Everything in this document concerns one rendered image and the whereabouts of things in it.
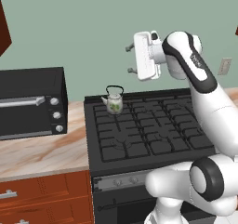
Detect red-brown wooden drawer front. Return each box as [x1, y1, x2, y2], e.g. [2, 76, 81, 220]
[0, 195, 95, 224]
[0, 170, 93, 211]

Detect beige wall outlet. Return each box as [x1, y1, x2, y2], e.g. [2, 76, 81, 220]
[218, 57, 233, 76]

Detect black oven door handle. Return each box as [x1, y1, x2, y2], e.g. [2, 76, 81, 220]
[96, 199, 156, 213]

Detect black toaster oven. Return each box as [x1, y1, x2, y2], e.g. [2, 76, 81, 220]
[0, 66, 69, 141]

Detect black gas stove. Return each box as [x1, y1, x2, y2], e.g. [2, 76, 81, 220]
[83, 87, 218, 224]

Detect red-brown wall cabinet door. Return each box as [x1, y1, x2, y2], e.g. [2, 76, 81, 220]
[0, 0, 13, 58]

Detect silver toaster oven handle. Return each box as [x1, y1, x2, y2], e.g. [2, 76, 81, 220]
[0, 96, 46, 109]

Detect black oven door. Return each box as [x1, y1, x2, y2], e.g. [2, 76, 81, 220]
[92, 189, 218, 224]

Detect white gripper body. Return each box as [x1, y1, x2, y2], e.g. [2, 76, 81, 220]
[133, 31, 163, 82]

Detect white floral kettle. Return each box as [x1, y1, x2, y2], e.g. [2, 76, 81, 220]
[100, 85, 126, 116]

